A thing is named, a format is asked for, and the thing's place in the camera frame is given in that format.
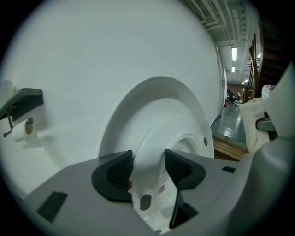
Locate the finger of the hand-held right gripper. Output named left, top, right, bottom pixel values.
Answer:
left=255, top=112, right=277, bottom=140

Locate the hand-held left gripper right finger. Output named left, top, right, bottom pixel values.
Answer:
left=164, top=148, right=207, bottom=230

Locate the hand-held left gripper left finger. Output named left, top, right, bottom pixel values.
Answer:
left=91, top=149, right=134, bottom=204

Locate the white wiping cloth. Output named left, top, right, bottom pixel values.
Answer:
left=239, top=96, right=271, bottom=154

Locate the hanging toilet paper roll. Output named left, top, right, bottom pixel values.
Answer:
left=10, top=119, right=44, bottom=148

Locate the upright toilet paper roll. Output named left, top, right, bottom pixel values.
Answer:
left=0, top=79, right=18, bottom=99

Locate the clear plastic-wrapped bundle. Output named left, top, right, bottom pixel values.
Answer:
left=261, top=84, right=276, bottom=102

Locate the black office chair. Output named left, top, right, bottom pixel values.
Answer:
left=226, top=89, right=238, bottom=107

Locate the white door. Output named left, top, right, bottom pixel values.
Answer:
left=216, top=45, right=228, bottom=118

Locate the dark wooden staircase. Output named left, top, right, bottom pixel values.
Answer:
left=248, top=18, right=291, bottom=102

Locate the black wall paper holder shelf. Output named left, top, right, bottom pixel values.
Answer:
left=0, top=88, right=44, bottom=138

